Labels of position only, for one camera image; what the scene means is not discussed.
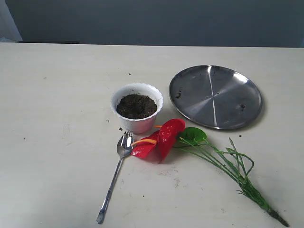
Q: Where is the artificial red anthurium plant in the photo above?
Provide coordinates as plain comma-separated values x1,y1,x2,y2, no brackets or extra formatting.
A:
131,119,290,228

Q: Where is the silver metal spork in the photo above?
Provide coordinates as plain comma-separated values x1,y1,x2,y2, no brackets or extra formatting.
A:
96,132,134,224

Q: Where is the white scalloped flower pot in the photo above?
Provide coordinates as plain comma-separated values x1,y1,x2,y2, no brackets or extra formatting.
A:
110,83,163,134

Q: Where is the round stainless steel plate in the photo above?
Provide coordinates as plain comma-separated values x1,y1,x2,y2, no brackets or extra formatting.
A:
169,65,263,130

